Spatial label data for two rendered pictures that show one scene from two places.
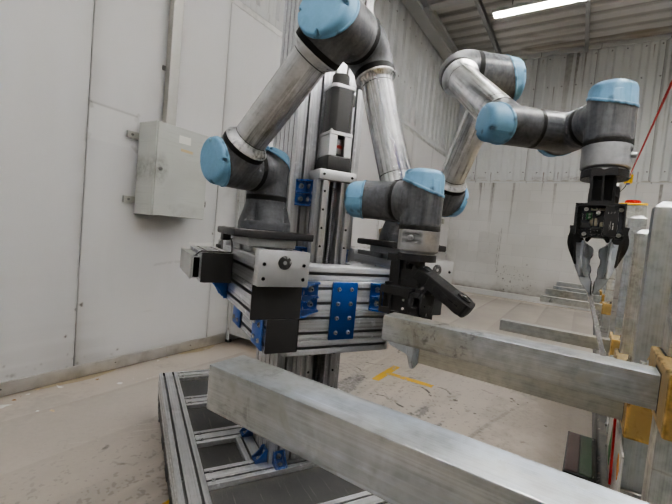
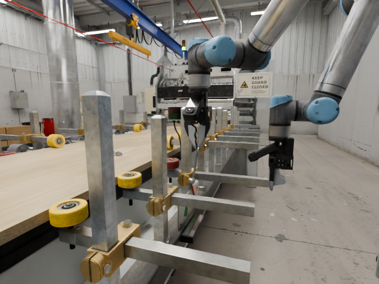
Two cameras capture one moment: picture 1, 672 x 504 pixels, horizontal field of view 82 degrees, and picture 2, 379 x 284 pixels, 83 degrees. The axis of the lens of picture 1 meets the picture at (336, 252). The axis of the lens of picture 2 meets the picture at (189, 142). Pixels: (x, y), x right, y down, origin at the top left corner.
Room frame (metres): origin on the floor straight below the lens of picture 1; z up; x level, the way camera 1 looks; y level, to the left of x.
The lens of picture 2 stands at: (1.40, -0.69, 1.13)
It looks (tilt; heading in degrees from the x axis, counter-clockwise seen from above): 9 degrees down; 165
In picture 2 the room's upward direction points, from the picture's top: straight up
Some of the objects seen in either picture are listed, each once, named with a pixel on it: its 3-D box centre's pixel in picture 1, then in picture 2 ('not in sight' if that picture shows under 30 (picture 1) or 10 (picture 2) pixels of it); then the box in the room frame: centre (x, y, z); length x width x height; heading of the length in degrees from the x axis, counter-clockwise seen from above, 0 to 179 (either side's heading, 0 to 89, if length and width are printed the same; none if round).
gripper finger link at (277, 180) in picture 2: not in sight; (277, 181); (0.73, -0.16, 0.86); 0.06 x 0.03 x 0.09; 56
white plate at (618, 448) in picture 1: (612, 451); (189, 202); (0.59, -0.46, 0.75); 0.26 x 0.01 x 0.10; 146
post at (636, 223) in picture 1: (625, 310); (104, 215); (0.97, -0.74, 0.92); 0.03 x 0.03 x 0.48; 56
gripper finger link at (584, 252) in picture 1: (583, 265); (203, 136); (0.68, -0.44, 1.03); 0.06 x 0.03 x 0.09; 146
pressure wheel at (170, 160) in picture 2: not in sight; (170, 171); (0.47, -0.52, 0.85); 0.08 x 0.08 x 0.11
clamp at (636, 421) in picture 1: (646, 409); (187, 176); (0.53, -0.46, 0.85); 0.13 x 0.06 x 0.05; 146
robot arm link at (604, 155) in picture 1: (607, 160); (198, 82); (0.68, -0.46, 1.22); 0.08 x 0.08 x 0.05
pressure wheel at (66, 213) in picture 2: not in sight; (70, 226); (0.86, -0.83, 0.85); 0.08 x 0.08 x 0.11
